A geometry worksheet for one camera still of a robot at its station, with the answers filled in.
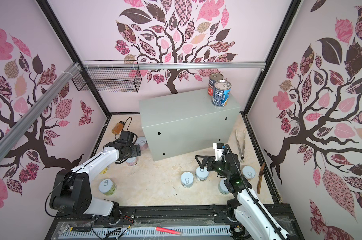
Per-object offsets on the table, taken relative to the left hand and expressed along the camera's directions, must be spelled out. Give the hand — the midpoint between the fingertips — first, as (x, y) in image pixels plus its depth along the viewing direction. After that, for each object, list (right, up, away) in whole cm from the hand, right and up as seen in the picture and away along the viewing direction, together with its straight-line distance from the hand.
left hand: (131, 154), depth 89 cm
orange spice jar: (-17, +16, +20) cm, 31 cm away
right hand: (+41, +1, -12) cm, 43 cm away
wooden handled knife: (+78, -14, -2) cm, 80 cm away
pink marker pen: (+25, -33, -20) cm, 46 cm away
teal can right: (+53, -15, -12) cm, 56 cm away
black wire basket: (-30, +56, +32) cm, 72 cm away
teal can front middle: (+34, -13, -9) cm, 37 cm away
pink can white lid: (+1, -4, -3) cm, 5 cm away
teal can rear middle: (+43, -10, -6) cm, 44 cm away
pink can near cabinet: (+5, +7, +7) cm, 11 cm away
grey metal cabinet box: (+30, +18, -19) cm, 40 cm away
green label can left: (-9, -16, -10) cm, 21 cm away
